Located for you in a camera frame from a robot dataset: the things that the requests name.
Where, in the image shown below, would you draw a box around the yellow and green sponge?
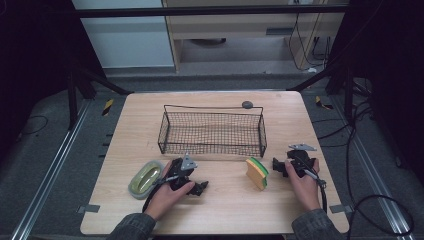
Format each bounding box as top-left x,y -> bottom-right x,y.
245,156 -> 270,191

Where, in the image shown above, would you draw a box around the white cabinet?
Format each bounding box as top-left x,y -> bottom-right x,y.
71,0 -> 176,70

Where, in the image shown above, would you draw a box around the person's left hand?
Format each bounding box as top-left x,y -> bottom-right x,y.
143,160 -> 196,221

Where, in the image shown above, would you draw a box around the hand-held gripper cable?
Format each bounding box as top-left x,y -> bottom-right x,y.
300,159 -> 329,214
142,175 -> 180,214

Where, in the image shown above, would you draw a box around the grey tape piece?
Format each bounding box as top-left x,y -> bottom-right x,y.
329,203 -> 354,215
76,204 -> 101,214

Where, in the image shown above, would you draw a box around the left hand-held gripper cable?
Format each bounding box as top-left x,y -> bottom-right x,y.
142,175 -> 180,214

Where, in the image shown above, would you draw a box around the person's right hand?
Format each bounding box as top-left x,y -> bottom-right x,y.
284,159 -> 322,212

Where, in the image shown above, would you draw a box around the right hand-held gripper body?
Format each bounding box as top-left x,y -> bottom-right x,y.
286,143 -> 318,179

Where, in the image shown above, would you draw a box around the dark curtain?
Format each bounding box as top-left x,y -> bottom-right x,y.
0,0 -> 108,164
328,0 -> 424,188

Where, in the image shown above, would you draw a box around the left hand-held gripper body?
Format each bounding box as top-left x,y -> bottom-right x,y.
167,153 -> 199,192

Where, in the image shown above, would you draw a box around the black horizontal bar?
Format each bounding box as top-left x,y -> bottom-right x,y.
74,4 -> 350,19

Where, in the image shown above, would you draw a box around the light wooden desk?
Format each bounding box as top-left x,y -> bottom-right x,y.
161,0 -> 350,73

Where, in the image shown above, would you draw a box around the black wire mesh basket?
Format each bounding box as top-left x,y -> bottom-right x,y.
157,104 -> 268,158

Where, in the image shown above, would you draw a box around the aluminium floor rail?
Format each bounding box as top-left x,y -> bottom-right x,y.
11,99 -> 93,240
329,95 -> 418,240

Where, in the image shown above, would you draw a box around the black metal stand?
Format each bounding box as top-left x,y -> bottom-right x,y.
286,59 -> 355,125
65,60 -> 135,132

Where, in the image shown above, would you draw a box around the thin black floor cable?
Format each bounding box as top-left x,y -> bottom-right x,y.
19,114 -> 50,136

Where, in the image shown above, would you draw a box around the thick black floor cable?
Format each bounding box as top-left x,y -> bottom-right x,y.
313,99 -> 416,240

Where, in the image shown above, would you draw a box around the right hand-held gripper cable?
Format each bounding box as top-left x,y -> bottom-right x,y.
300,159 -> 329,214

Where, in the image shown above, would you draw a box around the black hanging cables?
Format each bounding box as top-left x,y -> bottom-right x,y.
287,12 -> 332,72

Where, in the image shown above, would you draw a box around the yellow and black tape strip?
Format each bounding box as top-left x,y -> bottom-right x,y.
101,98 -> 115,117
315,95 -> 334,111

